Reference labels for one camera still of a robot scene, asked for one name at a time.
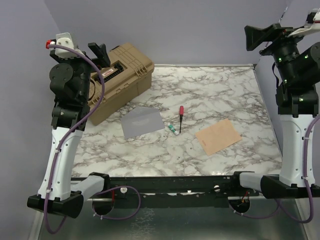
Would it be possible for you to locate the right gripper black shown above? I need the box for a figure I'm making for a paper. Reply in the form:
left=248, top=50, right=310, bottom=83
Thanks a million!
left=246, top=22, right=313, bottom=84

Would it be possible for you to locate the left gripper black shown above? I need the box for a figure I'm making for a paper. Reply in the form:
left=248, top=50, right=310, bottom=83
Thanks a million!
left=51, top=42, right=110, bottom=102

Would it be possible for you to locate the grey envelope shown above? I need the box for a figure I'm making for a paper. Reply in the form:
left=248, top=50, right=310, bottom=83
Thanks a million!
left=120, top=106, right=165, bottom=139

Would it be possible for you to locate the green white glue stick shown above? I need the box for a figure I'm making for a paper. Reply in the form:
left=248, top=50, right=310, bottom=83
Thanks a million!
left=168, top=124, right=179, bottom=136

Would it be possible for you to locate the tan paper letter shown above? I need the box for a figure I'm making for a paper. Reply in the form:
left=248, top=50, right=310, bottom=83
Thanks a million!
left=195, top=119, right=242, bottom=156

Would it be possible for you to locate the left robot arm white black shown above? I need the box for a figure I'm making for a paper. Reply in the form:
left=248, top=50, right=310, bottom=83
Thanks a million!
left=27, top=42, right=111, bottom=219

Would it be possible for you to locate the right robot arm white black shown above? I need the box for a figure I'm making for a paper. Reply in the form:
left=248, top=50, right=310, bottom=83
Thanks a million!
left=229, top=20, right=320, bottom=199

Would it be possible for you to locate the tan plastic tool case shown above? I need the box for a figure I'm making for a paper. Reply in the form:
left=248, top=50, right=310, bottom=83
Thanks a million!
left=89, top=42, right=155, bottom=126

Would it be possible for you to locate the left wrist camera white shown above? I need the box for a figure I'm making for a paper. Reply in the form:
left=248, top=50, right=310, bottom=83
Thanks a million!
left=45, top=32, right=85, bottom=60

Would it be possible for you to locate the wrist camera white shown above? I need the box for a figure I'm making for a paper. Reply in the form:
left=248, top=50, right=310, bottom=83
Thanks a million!
left=288, top=8, right=320, bottom=38
left=45, top=32, right=85, bottom=60

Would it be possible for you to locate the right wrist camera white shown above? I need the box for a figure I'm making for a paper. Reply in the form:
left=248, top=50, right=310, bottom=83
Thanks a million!
left=288, top=8, right=320, bottom=38

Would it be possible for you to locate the red handled screwdriver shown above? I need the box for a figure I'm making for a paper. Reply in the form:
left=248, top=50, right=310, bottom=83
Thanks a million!
left=179, top=105, right=184, bottom=133

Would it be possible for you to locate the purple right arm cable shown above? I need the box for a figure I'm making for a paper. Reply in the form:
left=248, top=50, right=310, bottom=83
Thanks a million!
left=232, top=116, right=320, bottom=224

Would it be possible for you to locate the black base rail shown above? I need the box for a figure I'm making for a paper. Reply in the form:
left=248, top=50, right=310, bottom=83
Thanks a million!
left=98, top=173, right=258, bottom=209

